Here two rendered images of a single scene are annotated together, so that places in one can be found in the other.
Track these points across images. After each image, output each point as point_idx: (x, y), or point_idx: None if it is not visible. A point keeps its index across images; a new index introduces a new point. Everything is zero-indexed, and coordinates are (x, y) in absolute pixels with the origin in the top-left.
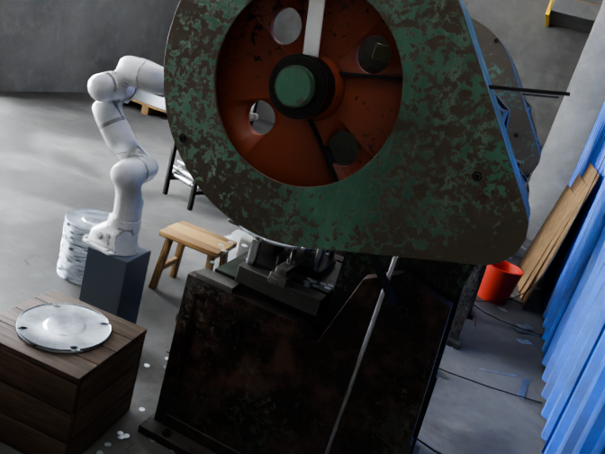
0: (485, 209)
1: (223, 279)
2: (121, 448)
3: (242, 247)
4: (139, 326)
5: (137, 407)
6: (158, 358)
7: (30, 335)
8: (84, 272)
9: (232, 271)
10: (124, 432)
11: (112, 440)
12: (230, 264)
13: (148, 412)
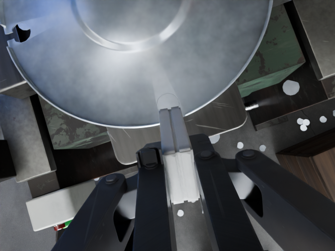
0: None
1: (321, 12)
2: (313, 109)
3: (81, 201)
4: (319, 167)
5: (264, 153)
6: (190, 217)
7: None
8: None
9: (271, 36)
10: (298, 126)
11: (315, 123)
12: (251, 69)
13: (257, 141)
